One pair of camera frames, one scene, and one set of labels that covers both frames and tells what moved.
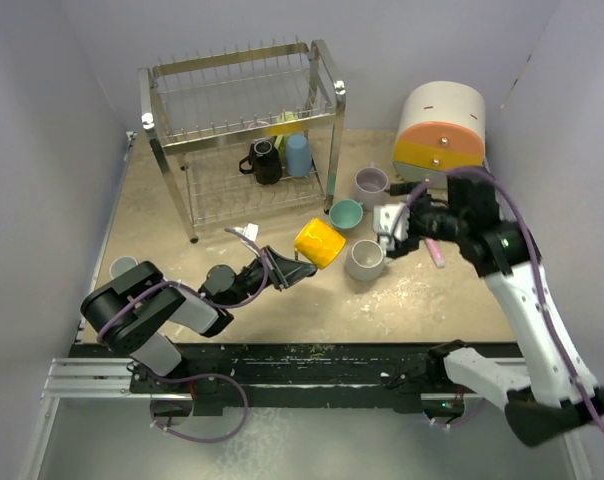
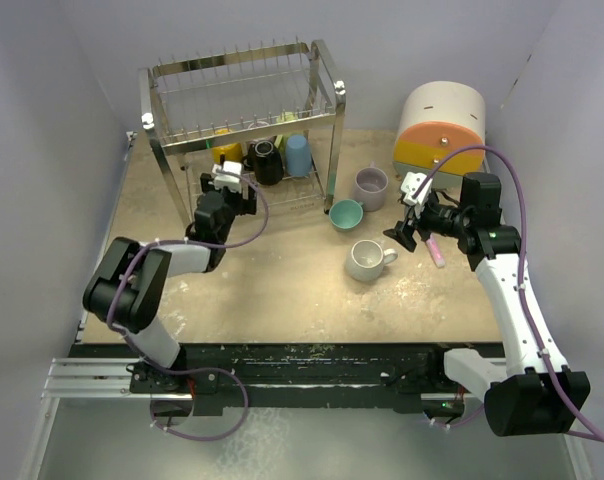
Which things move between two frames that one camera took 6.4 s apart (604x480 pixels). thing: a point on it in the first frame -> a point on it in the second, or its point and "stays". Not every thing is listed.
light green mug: (282, 141) stays
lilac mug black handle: (258, 124) stays
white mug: (365, 260) stays
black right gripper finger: (402, 247) -> (403, 233)
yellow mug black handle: (319, 243) -> (231, 152)
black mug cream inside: (263, 160) stays
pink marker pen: (435, 253) stays
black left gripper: (292, 269) -> (243, 206)
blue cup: (298, 156) stays
